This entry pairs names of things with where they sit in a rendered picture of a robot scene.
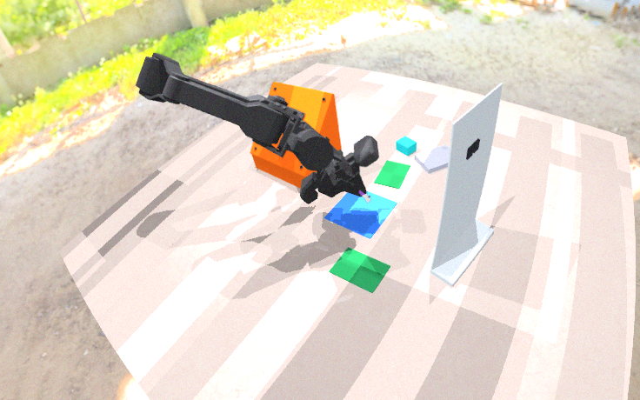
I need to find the white panel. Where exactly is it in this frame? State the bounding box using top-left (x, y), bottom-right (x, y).
top-left (430, 83), bottom-right (503, 287)

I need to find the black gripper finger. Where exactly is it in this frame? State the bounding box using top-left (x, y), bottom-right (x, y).
top-left (349, 165), bottom-right (367, 194)
top-left (345, 182), bottom-right (362, 197)

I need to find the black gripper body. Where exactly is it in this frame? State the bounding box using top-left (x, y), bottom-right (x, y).
top-left (300, 135), bottom-right (379, 204)

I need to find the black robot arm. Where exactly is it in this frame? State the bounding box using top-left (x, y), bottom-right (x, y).
top-left (135, 52), bottom-right (353, 197)

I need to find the green flat square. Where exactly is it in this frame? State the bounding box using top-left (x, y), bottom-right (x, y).
top-left (374, 160), bottom-right (410, 189)

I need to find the blue square mat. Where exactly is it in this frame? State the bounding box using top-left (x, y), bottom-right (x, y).
top-left (325, 191), bottom-right (397, 238)

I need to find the small cyan cube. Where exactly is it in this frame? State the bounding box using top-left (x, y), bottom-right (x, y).
top-left (396, 136), bottom-right (417, 156)

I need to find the green translucent square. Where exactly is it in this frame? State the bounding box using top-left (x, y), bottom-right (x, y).
top-left (329, 247), bottom-right (390, 293)

